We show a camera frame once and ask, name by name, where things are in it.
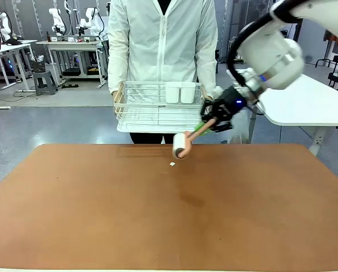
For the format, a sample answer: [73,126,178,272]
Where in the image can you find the brown hanging clothes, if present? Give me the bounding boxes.
[323,29,338,54]

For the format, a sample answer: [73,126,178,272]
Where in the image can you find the black sleeved right arm hose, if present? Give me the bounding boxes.
[226,19,274,87]

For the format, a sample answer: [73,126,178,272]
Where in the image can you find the black wire basket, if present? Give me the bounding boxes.
[30,54,46,73]

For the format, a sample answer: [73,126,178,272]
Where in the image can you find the white desk with laptop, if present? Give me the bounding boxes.
[0,39,38,111]

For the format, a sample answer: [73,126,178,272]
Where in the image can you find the white framed workbench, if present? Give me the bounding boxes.
[36,35,109,89]

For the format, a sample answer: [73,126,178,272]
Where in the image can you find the white side table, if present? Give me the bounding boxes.
[226,67,338,157]

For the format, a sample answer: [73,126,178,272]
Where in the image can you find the person's right forearm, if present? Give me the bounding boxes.
[107,42,131,96]

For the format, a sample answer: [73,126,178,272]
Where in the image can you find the pink handled lint roller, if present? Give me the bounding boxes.
[172,118,218,160]

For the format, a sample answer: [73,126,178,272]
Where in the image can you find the white wire dish rack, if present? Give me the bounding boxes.
[113,80,215,134]

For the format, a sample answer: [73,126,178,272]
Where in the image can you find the person's left forearm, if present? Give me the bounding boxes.
[195,42,218,99]

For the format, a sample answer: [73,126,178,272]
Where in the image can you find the grey plastic stool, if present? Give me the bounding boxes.
[32,70,58,96]

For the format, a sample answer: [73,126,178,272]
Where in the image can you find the person in white jacket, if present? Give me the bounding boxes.
[107,0,218,145]

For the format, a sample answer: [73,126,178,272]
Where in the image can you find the white plastic utensil holder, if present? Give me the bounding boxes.
[165,81,197,104]

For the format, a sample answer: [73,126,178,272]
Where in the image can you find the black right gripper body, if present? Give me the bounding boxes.
[202,86,248,127]

